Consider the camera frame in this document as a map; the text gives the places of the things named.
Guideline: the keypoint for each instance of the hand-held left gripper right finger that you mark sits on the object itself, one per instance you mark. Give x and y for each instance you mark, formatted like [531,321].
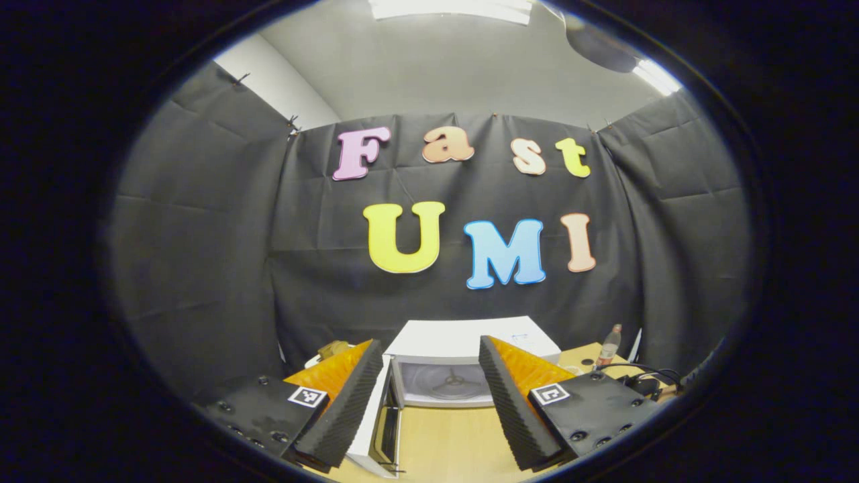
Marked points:
[513,416]

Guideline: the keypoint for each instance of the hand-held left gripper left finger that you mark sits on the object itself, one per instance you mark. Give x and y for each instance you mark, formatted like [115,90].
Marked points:
[349,409]

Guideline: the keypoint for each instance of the white microwave oven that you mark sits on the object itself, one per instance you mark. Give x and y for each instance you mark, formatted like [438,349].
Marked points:
[456,335]

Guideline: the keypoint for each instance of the clear bottle with red label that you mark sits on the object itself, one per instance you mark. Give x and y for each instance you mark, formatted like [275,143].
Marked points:
[608,349]

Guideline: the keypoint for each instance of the black backdrop cloth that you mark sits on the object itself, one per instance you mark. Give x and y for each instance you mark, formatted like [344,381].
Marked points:
[201,268]

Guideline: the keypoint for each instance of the small ceiling light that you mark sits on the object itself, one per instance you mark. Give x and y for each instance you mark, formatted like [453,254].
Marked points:
[658,77]

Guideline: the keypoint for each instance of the dark round object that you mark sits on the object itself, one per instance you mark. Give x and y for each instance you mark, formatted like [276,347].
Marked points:
[597,43]

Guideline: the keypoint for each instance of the large ceiling light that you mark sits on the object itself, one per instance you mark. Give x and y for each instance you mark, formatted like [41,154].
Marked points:
[449,8]

